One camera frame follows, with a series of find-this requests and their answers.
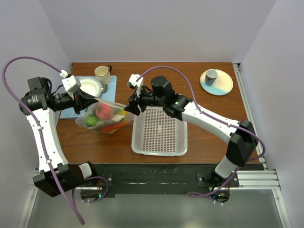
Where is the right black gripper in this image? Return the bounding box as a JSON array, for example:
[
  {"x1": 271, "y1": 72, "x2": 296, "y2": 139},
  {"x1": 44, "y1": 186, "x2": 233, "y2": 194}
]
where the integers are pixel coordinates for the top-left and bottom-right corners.
[{"x1": 124, "y1": 84, "x2": 165, "y2": 116}]

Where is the grey fake fish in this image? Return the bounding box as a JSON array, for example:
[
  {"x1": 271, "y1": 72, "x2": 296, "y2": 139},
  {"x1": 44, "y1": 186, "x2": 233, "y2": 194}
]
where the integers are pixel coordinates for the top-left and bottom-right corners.
[{"x1": 104, "y1": 114, "x2": 125, "y2": 126}]

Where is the green fake fruit ball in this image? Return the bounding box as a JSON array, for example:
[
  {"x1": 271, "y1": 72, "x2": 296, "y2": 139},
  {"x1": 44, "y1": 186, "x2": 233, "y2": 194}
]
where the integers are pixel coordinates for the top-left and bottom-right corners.
[{"x1": 85, "y1": 115, "x2": 100, "y2": 127}]

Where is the red fake apple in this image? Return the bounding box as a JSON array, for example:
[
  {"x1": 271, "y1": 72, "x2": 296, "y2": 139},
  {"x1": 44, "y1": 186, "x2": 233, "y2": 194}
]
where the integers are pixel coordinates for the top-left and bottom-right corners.
[{"x1": 95, "y1": 103, "x2": 114, "y2": 120}]

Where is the polka dot zip bag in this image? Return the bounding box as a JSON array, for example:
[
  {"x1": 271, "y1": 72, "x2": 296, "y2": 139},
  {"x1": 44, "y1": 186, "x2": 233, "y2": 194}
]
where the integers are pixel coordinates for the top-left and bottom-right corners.
[{"x1": 76, "y1": 98, "x2": 134, "y2": 134}]

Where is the white plastic basket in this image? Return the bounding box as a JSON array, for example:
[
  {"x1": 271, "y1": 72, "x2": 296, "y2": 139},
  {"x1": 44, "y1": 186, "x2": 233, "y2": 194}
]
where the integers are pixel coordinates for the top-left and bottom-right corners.
[{"x1": 131, "y1": 107, "x2": 188, "y2": 157}]

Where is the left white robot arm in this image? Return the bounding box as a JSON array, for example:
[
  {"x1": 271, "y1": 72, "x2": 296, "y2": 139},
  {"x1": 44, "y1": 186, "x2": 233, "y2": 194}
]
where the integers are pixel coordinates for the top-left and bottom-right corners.
[{"x1": 19, "y1": 74, "x2": 98, "y2": 197}]

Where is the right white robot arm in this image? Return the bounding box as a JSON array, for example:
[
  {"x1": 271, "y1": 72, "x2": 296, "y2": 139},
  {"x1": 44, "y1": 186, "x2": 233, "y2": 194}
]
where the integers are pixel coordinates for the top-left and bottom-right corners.
[{"x1": 125, "y1": 74, "x2": 258, "y2": 187}]

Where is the yellow fake fruit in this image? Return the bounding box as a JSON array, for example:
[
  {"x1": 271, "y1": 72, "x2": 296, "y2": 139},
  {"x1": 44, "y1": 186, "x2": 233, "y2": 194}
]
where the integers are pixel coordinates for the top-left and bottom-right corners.
[{"x1": 116, "y1": 109, "x2": 128, "y2": 118}]

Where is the red fake chili pepper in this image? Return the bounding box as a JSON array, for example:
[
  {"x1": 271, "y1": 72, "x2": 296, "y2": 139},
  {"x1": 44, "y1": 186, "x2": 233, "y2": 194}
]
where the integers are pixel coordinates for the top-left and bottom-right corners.
[{"x1": 101, "y1": 122, "x2": 126, "y2": 134}]

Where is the white paper bowl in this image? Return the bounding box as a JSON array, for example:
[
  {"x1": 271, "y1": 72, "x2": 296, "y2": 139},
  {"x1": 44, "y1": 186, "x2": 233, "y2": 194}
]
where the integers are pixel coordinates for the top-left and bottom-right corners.
[{"x1": 78, "y1": 77, "x2": 102, "y2": 97}]

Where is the metal spoon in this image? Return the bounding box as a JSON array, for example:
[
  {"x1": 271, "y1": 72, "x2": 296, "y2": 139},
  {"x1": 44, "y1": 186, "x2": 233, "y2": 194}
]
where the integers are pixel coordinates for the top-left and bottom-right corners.
[{"x1": 101, "y1": 85, "x2": 108, "y2": 94}]

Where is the beige mug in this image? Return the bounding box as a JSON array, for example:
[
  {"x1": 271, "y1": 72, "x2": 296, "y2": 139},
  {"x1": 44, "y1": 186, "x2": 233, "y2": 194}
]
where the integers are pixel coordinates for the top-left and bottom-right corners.
[{"x1": 94, "y1": 65, "x2": 112, "y2": 86}]

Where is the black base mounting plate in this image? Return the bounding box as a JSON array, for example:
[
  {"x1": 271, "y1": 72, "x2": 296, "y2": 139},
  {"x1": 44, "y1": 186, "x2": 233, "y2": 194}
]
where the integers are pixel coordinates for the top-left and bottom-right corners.
[{"x1": 76, "y1": 162, "x2": 266, "y2": 199}]

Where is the small grey cup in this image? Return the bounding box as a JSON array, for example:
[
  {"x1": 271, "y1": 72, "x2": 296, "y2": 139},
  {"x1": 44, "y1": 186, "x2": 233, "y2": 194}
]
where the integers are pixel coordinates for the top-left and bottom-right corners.
[{"x1": 205, "y1": 69, "x2": 218, "y2": 86}]

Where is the round beige blue plate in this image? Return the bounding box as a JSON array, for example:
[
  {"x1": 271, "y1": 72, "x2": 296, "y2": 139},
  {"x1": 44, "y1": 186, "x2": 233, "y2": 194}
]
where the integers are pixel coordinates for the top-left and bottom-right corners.
[{"x1": 200, "y1": 69, "x2": 234, "y2": 96}]

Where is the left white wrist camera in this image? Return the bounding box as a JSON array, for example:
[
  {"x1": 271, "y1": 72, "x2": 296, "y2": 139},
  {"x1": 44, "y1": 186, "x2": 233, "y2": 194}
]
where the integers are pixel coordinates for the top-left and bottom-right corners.
[{"x1": 59, "y1": 70, "x2": 81, "y2": 93}]

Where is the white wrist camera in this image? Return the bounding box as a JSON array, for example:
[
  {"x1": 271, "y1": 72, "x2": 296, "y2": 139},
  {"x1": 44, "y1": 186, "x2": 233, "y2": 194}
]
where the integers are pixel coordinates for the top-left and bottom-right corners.
[
  {"x1": 59, "y1": 70, "x2": 81, "y2": 93},
  {"x1": 127, "y1": 74, "x2": 143, "y2": 89}
]

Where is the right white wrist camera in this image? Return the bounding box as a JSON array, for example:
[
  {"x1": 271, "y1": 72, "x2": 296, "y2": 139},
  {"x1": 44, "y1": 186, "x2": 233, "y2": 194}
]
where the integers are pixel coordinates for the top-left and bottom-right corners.
[{"x1": 127, "y1": 74, "x2": 143, "y2": 89}]

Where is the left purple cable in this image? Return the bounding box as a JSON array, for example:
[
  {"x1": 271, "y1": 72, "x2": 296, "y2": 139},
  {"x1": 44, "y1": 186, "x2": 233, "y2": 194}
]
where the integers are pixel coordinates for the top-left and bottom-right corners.
[{"x1": 2, "y1": 56, "x2": 86, "y2": 225}]

